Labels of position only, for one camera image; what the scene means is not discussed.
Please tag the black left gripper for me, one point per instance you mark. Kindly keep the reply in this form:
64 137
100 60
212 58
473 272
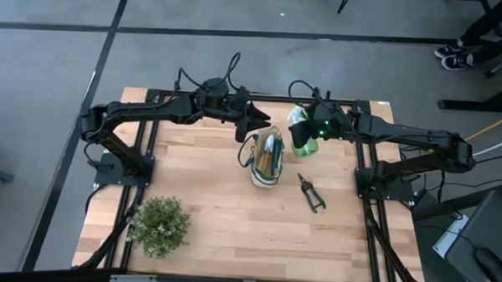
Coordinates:
223 102

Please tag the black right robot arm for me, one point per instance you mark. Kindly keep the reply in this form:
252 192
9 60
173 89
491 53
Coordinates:
402 131

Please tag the black desk foot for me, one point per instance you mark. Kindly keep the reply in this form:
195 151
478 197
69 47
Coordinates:
478 105

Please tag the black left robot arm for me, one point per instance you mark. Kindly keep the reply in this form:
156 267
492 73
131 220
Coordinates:
151 109

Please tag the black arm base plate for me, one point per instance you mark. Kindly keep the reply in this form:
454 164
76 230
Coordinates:
395 192
107 173

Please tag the cream and green gardening bag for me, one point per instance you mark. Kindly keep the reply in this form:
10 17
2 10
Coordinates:
270 175

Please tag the small green potted plant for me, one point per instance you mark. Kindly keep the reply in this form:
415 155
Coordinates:
160 226

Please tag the white paper sheet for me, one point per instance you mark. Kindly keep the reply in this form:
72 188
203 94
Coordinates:
448 240

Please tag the black computer mouse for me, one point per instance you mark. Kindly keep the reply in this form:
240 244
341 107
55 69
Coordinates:
493 266

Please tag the dark grey laptop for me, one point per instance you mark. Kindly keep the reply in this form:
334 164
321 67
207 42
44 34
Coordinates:
486 224

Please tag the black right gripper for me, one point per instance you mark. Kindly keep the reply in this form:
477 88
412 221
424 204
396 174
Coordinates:
335 123

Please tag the person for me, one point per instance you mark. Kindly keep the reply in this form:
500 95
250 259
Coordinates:
485 28

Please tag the black aluminium table frame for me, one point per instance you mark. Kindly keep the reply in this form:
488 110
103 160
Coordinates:
373 245

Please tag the black office chair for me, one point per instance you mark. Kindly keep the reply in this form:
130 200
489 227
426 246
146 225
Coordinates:
343 1

